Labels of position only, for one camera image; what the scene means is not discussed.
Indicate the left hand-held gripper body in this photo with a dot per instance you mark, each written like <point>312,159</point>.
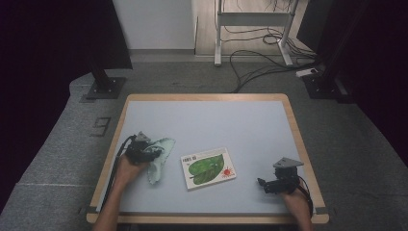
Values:
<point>138,152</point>

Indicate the light green cloth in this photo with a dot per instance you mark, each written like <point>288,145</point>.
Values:
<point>165,150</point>

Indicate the white desk frame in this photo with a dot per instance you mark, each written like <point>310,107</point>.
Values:
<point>253,18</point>

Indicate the white power strip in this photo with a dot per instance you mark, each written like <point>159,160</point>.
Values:
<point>306,72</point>

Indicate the black table corner clamp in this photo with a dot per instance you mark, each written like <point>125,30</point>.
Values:
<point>88,210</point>
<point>322,210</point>

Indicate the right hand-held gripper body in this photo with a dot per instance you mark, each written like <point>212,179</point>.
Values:
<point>287,179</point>

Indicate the caterpillar picture board book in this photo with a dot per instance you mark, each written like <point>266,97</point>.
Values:
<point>208,168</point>

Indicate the dark curtain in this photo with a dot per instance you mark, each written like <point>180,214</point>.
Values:
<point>378,64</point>
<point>48,48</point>

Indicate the wooden table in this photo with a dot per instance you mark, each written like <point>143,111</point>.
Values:
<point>208,97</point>

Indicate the black stand with base plate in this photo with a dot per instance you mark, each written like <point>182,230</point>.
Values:
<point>320,86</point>
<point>106,88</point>

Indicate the person's right hand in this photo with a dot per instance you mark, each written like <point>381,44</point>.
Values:
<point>300,203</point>

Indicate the person's left hand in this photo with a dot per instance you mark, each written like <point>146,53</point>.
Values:
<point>128,171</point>

